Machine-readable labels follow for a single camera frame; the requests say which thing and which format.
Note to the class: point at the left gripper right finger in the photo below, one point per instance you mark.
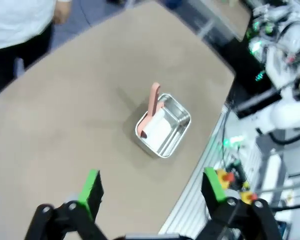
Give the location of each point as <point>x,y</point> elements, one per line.
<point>212,187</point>

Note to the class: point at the aluminium table frame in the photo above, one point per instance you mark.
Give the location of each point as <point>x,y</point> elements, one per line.
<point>189,200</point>

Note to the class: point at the yellow red emergency stop button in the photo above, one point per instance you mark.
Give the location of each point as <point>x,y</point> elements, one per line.
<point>225,177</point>
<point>249,197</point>

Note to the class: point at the person in white jacket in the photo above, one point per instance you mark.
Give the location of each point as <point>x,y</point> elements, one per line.
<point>15,22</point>

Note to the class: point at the black rectangular box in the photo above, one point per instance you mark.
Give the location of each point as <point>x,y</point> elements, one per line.
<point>259,103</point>

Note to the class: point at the person's left hand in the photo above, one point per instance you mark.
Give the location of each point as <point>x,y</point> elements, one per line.
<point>62,11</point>

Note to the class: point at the small brown table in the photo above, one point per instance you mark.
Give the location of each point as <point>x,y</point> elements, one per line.
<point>234,22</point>

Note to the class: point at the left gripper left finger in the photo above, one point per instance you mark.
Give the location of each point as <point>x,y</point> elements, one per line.
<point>93,192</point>

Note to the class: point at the pink scoop spatula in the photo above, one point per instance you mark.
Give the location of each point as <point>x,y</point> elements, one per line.
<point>154,100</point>

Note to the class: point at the rectangular stainless steel container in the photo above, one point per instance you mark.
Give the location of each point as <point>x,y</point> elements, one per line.
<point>174,140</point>

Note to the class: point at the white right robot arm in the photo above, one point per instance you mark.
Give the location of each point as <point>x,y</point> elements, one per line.
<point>289,117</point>

